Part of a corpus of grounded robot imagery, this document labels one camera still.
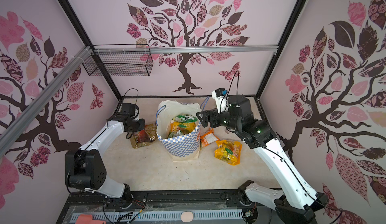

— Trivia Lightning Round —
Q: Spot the orange snack bag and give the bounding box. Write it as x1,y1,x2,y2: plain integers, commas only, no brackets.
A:
200,128,220,148

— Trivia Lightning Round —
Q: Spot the yellow snack bag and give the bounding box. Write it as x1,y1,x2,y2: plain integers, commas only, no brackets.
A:
214,140,242,166

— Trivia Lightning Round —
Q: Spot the blue checkered paper bag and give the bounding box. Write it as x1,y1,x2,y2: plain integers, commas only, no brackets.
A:
156,100,202,162

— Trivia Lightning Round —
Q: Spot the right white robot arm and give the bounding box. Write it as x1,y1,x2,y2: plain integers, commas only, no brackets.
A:
197,88,328,224

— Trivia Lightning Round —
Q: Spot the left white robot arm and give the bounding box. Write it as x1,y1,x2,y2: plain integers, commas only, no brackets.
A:
65,103,145,203

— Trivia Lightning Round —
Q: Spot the green snack bag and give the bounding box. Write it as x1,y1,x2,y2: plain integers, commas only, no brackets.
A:
172,114,198,123

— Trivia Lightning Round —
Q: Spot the green yellow fox candy bag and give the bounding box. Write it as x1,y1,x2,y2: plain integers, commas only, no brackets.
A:
168,122,196,138

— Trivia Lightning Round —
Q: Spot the beige oval sticker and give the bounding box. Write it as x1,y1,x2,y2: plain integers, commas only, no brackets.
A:
181,212,194,223

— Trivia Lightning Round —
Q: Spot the red object bottom edge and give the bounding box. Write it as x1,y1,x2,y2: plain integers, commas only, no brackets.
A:
75,215,106,224

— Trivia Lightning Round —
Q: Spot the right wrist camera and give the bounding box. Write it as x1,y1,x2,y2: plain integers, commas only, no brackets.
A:
212,87,228,114

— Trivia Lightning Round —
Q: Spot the black wire basket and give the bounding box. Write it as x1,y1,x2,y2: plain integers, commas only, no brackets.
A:
82,43,153,77

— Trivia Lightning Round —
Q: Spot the aluminium rail back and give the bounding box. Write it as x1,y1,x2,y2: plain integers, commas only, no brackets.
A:
94,45,278,54

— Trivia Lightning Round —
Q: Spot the aluminium rail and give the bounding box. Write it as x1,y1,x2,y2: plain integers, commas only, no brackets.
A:
1,46,92,156
94,45,278,54

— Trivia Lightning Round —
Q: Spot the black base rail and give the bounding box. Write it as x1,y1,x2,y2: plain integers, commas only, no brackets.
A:
61,189,261,214

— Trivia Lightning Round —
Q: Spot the white vented cable duct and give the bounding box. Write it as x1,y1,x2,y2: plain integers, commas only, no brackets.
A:
69,209,245,224

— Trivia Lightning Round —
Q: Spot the aluminium rail left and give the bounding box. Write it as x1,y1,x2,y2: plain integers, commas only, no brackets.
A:
1,46,92,156

